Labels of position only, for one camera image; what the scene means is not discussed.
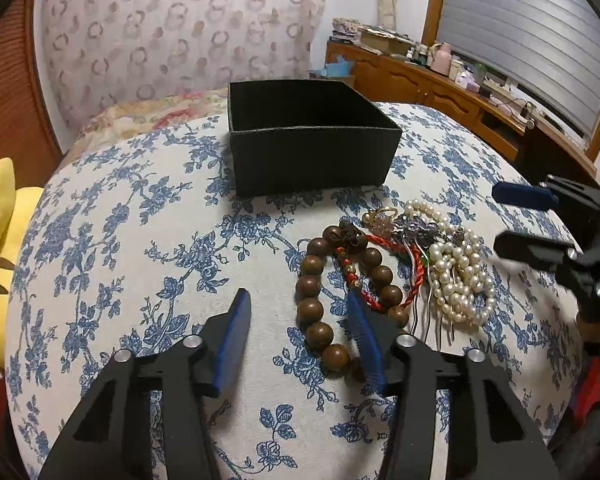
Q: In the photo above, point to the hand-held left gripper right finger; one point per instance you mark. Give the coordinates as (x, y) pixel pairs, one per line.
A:
(365, 332)

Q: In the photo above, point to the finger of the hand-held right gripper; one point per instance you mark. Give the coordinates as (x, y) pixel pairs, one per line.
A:
(522, 195)
(530, 250)

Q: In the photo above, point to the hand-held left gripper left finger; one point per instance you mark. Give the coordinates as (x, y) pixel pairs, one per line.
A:
(232, 340)

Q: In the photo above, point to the silver hair comb purple flowers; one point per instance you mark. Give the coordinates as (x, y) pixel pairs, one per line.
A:
(432, 287)

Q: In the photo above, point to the black felt box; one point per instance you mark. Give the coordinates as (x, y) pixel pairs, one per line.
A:
(305, 160)

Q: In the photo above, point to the blue floral tablecloth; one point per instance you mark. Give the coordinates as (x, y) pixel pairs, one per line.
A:
(130, 260)

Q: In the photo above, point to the pink container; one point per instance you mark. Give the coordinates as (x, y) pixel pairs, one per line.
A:
(442, 60)

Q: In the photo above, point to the wooden desk cabinet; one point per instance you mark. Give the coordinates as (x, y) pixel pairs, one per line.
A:
(405, 76)

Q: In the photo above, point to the grey window blind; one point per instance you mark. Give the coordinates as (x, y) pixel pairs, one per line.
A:
(520, 25)

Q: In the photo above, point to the stack of books and papers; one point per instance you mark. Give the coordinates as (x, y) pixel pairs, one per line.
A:
(375, 35)

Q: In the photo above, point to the blue paper bag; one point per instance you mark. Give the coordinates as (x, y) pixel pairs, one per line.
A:
(340, 67)

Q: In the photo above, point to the floral bed blanket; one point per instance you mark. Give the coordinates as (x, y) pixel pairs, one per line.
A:
(145, 110)

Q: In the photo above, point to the yellow plush toy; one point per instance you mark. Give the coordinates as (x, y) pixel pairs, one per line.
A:
(0, 240)

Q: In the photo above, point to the wooden louvered wardrobe door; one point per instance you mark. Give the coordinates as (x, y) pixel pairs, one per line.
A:
(15, 85)

